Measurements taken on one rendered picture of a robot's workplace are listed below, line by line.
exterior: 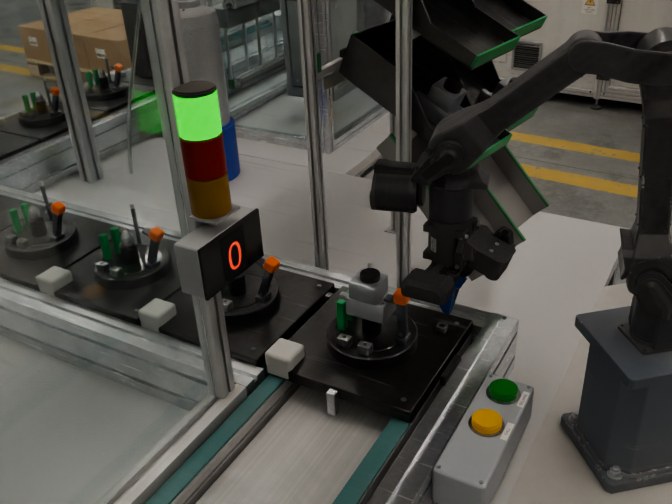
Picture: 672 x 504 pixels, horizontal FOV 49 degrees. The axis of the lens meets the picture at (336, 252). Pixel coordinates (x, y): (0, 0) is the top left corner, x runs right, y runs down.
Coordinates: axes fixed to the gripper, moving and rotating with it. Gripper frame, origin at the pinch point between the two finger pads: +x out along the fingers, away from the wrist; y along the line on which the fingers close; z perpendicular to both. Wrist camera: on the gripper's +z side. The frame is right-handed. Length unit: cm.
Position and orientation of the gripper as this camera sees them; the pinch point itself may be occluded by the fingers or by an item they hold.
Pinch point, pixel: (448, 291)
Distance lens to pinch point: 102.8
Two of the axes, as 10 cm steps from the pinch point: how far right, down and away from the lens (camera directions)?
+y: 4.9, -4.6, 7.4
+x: 0.5, 8.6, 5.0
